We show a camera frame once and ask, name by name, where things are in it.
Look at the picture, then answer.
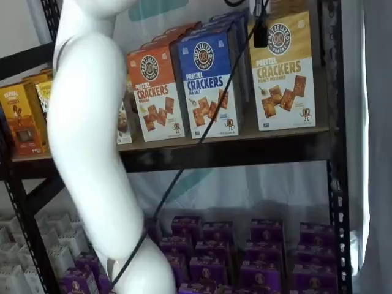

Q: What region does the orange white pretzel crackers box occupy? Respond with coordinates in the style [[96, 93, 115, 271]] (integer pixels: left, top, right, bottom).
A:
[[127, 45, 186, 143], [139, 20, 203, 52]]

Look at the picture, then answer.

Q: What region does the white backdrop sheet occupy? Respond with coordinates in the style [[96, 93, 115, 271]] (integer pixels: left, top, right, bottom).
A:
[[27, 0, 330, 221]]

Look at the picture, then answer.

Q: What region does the white yellow snack bar box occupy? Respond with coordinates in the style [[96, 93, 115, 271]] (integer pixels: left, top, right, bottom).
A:
[[118, 91, 133, 145]]

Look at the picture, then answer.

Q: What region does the white carton box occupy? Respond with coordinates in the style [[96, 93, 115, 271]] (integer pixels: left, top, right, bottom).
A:
[[17, 244, 41, 268], [0, 263, 31, 294], [2, 216, 23, 237], [58, 235, 90, 264], [24, 269, 59, 294]]

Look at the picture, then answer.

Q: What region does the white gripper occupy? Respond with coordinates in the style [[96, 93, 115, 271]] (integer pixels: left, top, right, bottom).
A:
[[249, 0, 272, 49]]

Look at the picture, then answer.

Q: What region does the teal tape strip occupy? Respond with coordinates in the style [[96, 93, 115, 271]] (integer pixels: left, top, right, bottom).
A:
[[162, 168, 215, 203]]

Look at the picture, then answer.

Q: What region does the wooden shelf board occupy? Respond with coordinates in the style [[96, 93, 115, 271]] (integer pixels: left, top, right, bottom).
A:
[[12, 126, 330, 162]]

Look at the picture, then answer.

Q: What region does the blue white pretzel crackers box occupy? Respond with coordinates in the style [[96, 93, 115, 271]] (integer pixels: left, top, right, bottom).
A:
[[209, 8, 251, 105], [178, 30, 246, 140]]

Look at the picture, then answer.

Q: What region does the purple macaroni box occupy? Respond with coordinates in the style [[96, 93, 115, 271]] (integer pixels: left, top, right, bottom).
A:
[[244, 241, 283, 265], [171, 216, 203, 243], [251, 219, 284, 246], [214, 284, 243, 294], [194, 240, 230, 261], [202, 222, 234, 246], [159, 235, 194, 261], [295, 243, 337, 266], [299, 222, 335, 247], [292, 263, 337, 291], [75, 252, 102, 278], [146, 217, 160, 243], [179, 282, 215, 294], [59, 268, 99, 294], [240, 260, 283, 288], [189, 256, 229, 285]]

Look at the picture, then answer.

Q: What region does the mustard yellow snack box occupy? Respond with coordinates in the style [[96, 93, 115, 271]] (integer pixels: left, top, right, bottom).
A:
[[23, 69, 55, 154]]

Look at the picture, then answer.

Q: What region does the black metal shelving rack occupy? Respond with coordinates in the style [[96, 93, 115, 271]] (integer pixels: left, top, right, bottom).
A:
[[0, 0, 353, 294]]

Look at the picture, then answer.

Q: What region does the orange brown snack box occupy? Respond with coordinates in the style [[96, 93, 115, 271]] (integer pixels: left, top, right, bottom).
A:
[[0, 83, 42, 156]]

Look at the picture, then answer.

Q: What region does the black cable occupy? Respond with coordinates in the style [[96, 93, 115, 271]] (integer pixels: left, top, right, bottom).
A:
[[108, 0, 257, 292]]

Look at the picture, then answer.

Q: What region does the grey curtain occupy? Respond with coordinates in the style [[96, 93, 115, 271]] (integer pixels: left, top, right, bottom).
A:
[[339, 0, 392, 294]]

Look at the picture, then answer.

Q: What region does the yellow white pretzel crackers box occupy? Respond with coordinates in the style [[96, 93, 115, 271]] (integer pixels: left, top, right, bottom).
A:
[[247, 11, 317, 132], [269, 0, 310, 18]]

